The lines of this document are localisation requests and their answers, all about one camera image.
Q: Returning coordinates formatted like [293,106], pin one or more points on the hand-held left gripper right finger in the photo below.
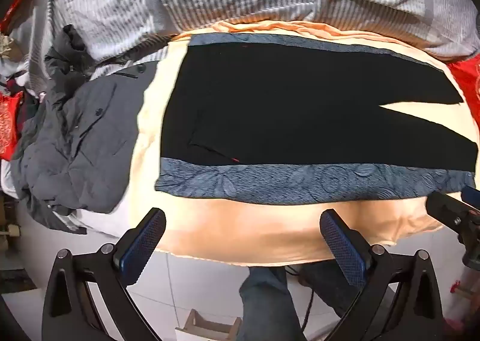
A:
[343,247]

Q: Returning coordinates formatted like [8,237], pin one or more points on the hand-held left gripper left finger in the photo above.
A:
[144,247]

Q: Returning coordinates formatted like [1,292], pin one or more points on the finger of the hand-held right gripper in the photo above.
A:
[444,211]
[471,196]

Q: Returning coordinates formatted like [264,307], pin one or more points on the black pants with blue stripes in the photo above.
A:
[300,108]

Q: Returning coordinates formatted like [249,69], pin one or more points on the peach bed sheet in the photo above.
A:
[262,228]

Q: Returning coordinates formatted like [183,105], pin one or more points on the person's leg in jeans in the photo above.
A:
[268,303]

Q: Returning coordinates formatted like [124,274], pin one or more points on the light wooden box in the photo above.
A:
[210,326]

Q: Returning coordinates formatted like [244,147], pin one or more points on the red patterned cloth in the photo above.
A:
[468,82]

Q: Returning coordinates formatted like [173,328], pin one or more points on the dark grey padded jacket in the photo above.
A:
[75,146]

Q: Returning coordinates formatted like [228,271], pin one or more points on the red bag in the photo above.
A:
[8,123]

